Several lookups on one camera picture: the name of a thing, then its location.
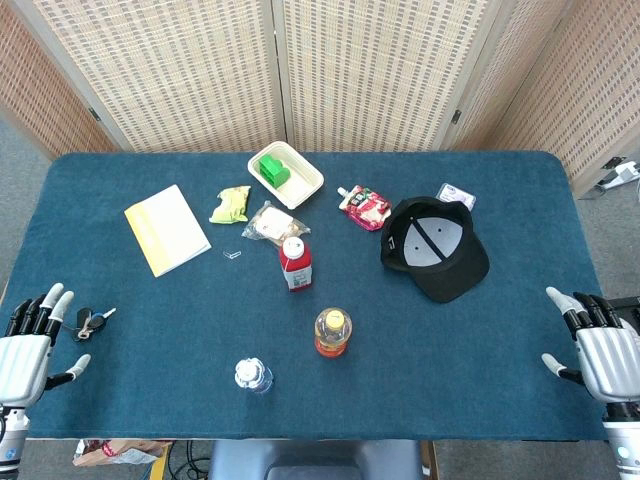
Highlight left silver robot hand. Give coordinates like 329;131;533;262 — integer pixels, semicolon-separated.
0;282;92;407

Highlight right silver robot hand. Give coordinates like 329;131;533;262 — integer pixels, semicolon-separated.
541;285;640;404

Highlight orange drink bottle yellow cap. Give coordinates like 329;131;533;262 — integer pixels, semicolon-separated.
314;307;353;358

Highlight red juice bottle white cap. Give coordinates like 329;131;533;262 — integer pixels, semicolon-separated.
278;236;314;293

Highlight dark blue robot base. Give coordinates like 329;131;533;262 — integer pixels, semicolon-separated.
207;439;424;480

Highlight black floor object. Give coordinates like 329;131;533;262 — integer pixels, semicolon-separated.
610;296;640;321

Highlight bunch of keys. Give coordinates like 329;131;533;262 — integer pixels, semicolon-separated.
62;306;118;343

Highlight blue tablecloth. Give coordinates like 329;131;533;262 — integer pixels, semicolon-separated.
0;151;626;442

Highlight black baseball cap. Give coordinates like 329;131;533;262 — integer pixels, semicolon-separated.
380;196;490;304

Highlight white power strip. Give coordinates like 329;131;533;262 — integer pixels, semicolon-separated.
597;157;640;190

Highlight yellow and white notebook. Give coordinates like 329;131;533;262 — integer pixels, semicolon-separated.
123;184;212;278

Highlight white card packet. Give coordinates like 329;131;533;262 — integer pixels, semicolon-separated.
438;182;477;211

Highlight clear water bottle white cap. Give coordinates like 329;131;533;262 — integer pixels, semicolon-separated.
234;357;275;395

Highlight green snack packet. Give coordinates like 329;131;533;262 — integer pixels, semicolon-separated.
208;185;252;225

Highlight clear bag of snacks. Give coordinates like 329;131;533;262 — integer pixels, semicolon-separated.
241;200;311;247

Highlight red spouted drink pouch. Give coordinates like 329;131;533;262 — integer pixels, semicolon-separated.
337;184;393;233

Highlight green plastic block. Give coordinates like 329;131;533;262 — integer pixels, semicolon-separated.
257;154;292;189

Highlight beige food tray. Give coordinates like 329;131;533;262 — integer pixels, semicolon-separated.
247;141;325;210

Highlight woven folding screen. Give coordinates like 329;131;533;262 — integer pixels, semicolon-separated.
0;0;640;199

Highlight black floor cables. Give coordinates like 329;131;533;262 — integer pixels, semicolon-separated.
167;439;214;480

